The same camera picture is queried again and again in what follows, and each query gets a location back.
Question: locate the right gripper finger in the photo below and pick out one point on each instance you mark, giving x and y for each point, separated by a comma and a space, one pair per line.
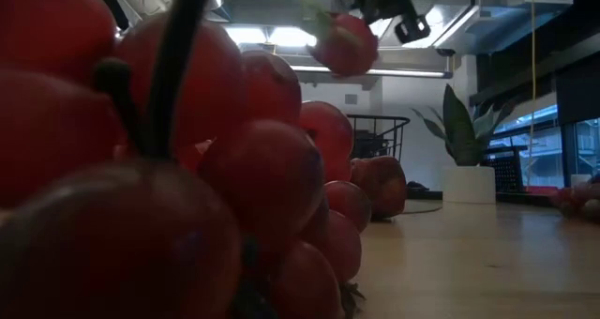
404, 32

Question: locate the pink dragon fruit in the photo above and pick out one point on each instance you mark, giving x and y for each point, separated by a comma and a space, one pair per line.
349, 47

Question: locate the long ceiling tube light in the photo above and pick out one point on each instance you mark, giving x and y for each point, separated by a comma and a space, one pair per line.
412, 73

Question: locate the small black object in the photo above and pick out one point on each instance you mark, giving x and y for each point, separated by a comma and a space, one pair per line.
416, 186

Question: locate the snake plant in white pot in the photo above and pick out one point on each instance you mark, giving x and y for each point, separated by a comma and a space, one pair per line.
469, 185

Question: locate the black perforated cart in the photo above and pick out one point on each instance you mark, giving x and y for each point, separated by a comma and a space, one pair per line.
506, 173

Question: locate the round grey mat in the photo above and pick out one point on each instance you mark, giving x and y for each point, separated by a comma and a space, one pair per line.
417, 207

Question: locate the red flat box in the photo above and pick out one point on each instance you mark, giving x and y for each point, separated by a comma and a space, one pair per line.
544, 191

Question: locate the white cylinder cup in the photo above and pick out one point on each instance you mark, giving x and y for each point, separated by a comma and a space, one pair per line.
581, 179

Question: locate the rectangular silver air duct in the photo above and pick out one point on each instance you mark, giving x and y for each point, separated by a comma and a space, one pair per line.
469, 23

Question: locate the grey wall vent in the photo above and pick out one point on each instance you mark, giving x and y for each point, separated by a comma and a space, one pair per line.
350, 99

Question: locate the black table frame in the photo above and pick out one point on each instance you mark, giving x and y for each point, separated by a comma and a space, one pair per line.
515, 198

